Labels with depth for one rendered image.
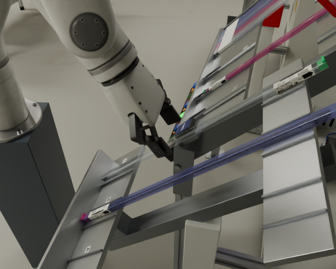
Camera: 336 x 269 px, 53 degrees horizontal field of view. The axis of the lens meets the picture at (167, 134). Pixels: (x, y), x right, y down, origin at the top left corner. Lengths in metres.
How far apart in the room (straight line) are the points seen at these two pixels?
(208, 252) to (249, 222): 0.97
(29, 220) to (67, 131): 0.91
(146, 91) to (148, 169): 1.21
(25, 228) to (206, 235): 0.82
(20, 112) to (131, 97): 0.50
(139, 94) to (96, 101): 1.70
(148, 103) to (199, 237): 0.25
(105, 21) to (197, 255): 0.44
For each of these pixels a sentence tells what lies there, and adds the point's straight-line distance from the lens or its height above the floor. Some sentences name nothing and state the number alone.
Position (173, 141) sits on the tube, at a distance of 0.63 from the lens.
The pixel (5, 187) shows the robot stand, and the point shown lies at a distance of 1.13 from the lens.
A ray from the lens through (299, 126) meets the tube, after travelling 0.45.
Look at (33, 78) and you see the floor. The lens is 2.60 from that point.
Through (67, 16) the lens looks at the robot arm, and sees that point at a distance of 0.44.
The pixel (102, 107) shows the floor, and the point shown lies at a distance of 2.19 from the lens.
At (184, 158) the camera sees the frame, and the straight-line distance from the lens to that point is 0.79.
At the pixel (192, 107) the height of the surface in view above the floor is 0.73.
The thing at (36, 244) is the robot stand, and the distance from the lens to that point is 1.37.
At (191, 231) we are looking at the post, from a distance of 0.60.
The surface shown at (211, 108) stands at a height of 0.78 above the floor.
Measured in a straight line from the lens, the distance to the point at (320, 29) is 0.80.
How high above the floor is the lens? 1.31
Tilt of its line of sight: 42 degrees down
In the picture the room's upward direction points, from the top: straight up
